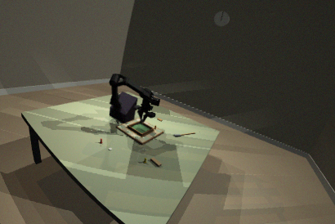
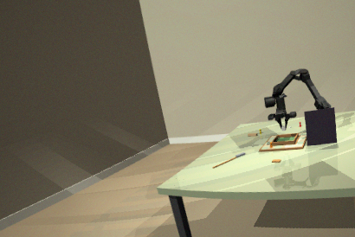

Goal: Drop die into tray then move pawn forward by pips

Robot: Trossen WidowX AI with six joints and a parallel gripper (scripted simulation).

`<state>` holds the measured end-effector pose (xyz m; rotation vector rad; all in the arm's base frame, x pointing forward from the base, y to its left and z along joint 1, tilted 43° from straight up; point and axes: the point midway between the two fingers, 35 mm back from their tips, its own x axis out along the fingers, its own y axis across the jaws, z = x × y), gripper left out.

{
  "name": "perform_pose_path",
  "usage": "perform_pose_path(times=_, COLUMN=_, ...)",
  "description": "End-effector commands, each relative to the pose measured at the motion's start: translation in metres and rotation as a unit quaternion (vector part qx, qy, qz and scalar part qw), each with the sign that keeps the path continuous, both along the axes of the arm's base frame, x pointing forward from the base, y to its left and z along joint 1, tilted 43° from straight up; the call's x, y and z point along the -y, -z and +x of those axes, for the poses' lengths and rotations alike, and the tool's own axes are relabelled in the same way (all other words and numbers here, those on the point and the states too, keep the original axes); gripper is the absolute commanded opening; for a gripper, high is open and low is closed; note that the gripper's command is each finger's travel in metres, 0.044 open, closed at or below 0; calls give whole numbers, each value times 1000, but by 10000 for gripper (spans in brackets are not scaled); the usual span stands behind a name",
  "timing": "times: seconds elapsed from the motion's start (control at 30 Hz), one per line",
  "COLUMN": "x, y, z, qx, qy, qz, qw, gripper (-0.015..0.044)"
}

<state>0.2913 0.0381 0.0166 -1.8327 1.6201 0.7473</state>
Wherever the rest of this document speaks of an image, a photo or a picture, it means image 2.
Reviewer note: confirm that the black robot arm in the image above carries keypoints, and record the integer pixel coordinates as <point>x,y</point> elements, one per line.
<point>278,95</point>

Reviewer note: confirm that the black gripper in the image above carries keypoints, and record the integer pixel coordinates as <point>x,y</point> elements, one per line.
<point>290,115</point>

